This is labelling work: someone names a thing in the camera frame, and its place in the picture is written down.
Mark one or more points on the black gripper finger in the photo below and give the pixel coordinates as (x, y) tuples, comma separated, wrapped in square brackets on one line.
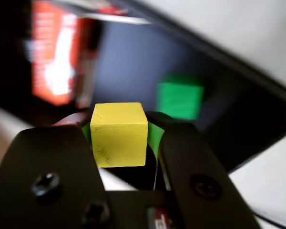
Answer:
[(193, 162), (50, 155)]

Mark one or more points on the green wooden cube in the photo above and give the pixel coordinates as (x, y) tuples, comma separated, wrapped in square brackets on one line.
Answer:
[(178, 100)]

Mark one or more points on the yellow wooden cube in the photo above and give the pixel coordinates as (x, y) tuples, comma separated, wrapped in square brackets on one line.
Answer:
[(119, 138)]

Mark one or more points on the black cardboard box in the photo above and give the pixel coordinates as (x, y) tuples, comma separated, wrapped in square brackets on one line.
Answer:
[(133, 59)]

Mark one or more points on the red printed packet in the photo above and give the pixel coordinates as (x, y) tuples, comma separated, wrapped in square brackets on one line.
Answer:
[(57, 59)]

